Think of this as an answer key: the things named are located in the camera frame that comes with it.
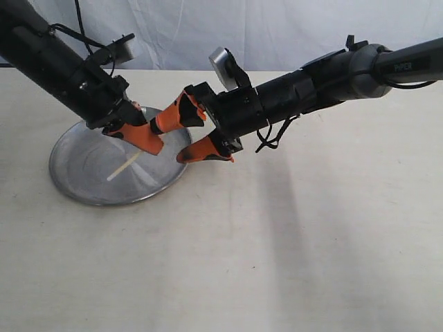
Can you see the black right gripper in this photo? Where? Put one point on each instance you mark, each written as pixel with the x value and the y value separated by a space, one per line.
pixel 235 113

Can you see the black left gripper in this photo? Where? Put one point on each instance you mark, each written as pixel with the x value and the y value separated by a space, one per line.
pixel 101 100

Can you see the thin wooden stick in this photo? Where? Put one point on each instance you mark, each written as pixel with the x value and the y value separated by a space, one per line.
pixel 125 165

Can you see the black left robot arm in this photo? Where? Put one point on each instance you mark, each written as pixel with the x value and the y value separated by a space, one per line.
pixel 68 66

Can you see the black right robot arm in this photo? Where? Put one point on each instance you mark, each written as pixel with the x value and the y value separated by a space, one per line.
pixel 359 71

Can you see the round silver metal plate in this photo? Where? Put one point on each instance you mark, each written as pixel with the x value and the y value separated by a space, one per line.
pixel 94 169

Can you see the light blue backdrop cloth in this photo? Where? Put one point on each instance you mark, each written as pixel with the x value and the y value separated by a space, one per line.
pixel 262 35

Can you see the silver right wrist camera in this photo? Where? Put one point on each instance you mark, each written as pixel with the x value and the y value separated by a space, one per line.
pixel 230 74

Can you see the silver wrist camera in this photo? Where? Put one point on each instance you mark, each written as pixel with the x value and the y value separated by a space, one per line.
pixel 119 51
pixel 230 74

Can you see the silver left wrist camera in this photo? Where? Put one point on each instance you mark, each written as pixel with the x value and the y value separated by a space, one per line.
pixel 119 51

